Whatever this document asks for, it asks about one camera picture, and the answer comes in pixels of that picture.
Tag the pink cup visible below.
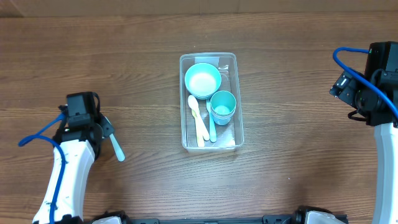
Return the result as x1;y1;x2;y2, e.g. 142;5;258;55
211;113;234;126

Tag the white plastic spoon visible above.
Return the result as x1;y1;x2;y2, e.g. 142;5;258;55
188;95;210;141

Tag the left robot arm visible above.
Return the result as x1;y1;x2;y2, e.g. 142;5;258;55
32;91;109;223

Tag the light blue bowl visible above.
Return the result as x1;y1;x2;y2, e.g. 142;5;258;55
184;63;221;100

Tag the yellow plastic fork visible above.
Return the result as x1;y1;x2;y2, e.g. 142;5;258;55
191;110;205;147

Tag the light blue plastic fork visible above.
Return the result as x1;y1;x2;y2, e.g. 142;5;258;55
206;98;217;142

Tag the pale green plastic fork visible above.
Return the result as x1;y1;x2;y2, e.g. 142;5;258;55
109;134;126;162

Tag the clear plastic container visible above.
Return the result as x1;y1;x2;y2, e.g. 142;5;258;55
179;52;244;152

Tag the left blue cable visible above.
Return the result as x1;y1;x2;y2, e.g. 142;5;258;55
17;113;67;224

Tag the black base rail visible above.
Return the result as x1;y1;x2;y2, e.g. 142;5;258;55
88;206;349;224

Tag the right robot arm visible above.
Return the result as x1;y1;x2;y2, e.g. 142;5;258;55
330;41;397;223

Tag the teal green cup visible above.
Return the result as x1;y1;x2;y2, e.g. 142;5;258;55
210;90;236;116

